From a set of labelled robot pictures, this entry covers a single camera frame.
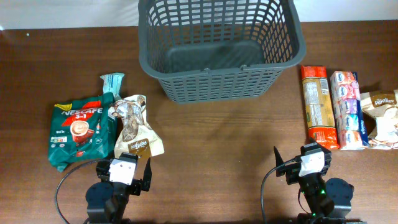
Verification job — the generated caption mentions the beige brown snack bag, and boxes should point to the beige brown snack bag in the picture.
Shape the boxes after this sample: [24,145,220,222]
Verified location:
[361,90,397,150]
[109,95,164,158]

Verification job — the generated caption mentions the orange biscuit package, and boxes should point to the orange biscuit package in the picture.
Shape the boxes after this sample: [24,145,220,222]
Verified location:
[301,65,340,150]

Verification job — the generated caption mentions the green Nescafe coffee bag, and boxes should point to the green Nescafe coffee bag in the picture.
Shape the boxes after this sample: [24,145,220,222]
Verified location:
[48,93,117,172]

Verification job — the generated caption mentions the light teal wipes packet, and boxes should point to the light teal wipes packet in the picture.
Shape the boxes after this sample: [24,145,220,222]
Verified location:
[100,73,124,101]

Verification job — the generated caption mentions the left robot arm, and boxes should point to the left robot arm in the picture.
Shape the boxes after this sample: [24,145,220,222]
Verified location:
[85,152,152,224]

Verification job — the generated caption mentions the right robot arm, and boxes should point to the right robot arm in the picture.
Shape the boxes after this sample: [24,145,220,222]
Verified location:
[274,141,366,224]

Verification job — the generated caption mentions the grey plastic mesh basket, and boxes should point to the grey plastic mesh basket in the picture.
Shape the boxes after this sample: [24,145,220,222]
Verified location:
[138,0,306,104]

